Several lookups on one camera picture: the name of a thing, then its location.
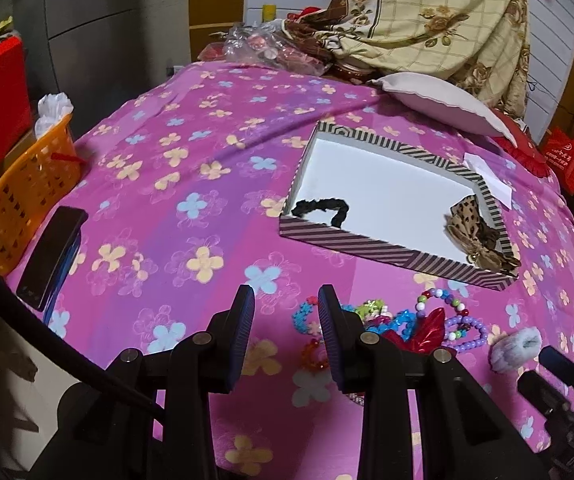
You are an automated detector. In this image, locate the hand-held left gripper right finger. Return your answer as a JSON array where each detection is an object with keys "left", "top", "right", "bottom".
[{"left": 317, "top": 284, "right": 548, "bottom": 480}]

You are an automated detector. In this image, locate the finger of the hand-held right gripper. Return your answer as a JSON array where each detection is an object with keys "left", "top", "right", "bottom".
[
  {"left": 518, "top": 371, "right": 568, "bottom": 418},
  {"left": 538, "top": 346, "right": 574, "bottom": 386}
]

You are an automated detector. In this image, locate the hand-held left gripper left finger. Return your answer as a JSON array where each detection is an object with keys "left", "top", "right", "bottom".
[{"left": 82, "top": 284, "right": 257, "bottom": 480}]

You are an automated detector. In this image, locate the orange bead bracelet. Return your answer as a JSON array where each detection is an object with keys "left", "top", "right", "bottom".
[{"left": 301, "top": 339, "right": 331, "bottom": 372}]

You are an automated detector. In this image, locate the blue flower bracelet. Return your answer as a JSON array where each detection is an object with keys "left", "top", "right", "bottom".
[{"left": 292, "top": 297, "right": 329, "bottom": 337}]

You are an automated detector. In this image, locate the green flower bracelet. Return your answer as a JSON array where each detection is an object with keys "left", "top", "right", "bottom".
[{"left": 354, "top": 300, "right": 393, "bottom": 322}]

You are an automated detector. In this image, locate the red hair bow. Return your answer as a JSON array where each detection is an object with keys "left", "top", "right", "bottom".
[{"left": 382, "top": 307, "right": 449, "bottom": 357}]

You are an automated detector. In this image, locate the multicolour bead bracelet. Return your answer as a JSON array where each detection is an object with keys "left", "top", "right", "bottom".
[{"left": 414, "top": 287, "right": 470, "bottom": 322}]

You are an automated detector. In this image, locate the striped cardboard box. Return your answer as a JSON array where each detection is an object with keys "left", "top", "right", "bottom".
[{"left": 279, "top": 120, "right": 522, "bottom": 292}]

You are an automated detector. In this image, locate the grey fluffy scrunchie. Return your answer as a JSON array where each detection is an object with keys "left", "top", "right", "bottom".
[{"left": 488, "top": 326, "right": 543, "bottom": 374}]

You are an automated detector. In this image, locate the black scrunchie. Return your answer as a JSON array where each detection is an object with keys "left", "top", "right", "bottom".
[{"left": 291, "top": 197, "right": 352, "bottom": 228}]

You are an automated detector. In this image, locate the leopard print hair bow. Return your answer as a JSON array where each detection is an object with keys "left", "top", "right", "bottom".
[{"left": 444, "top": 195, "right": 520, "bottom": 277}]

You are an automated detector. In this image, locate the pink floral bedsheet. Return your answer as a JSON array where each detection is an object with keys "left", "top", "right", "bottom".
[{"left": 7, "top": 60, "right": 574, "bottom": 480}]

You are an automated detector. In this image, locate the blue flat case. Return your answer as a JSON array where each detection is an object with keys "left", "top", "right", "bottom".
[{"left": 42, "top": 232, "right": 82, "bottom": 326}]

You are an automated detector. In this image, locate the red paper bag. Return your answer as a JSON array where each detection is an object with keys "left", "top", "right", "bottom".
[{"left": 540, "top": 126, "right": 574, "bottom": 196}]

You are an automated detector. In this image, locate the black phone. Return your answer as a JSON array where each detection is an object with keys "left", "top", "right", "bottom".
[{"left": 16, "top": 206, "right": 89, "bottom": 312}]

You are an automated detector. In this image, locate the red frilled cushion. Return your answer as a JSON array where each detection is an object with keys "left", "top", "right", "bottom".
[{"left": 490, "top": 107, "right": 560, "bottom": 178}]

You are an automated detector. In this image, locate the orange plastic basket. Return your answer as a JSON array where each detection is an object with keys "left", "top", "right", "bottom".
[{"left": 0, "top": 112, "right": 84, "bottom": 277}]

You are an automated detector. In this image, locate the white pillow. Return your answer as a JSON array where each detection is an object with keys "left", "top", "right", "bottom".
[{"left": 367, "top": 72, "right": 518, "bottom": 148}]

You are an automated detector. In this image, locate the round wooden stand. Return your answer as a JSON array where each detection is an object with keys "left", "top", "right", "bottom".
[{"left": 334, "top": 57, "right": 370, "bottom": 82}]

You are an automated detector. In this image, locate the clear plastic bag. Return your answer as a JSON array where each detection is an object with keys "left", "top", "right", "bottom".
[{"left": 223, "top": 22, "right": 338, "bottom": 76}]

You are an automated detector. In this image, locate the white plastic bag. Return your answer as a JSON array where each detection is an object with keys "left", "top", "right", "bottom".
[{"left": 34, "top": 92, "right": 76, "bottom": 138}]

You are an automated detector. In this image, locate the beige floral quilt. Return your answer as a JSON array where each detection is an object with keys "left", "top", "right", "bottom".
[{"left": 282, "top": 0, "right": 530, "bottom": 121}]

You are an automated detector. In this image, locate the purple bead bracelet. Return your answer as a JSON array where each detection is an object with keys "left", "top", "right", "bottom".
[{"left": 440, "top": 314, "right": 488, "bottom": 352}]

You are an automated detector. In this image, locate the thick black cable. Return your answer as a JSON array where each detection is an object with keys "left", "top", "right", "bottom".
[{"left": 0, "top": 252, "right": 168, "bottom": 418}]

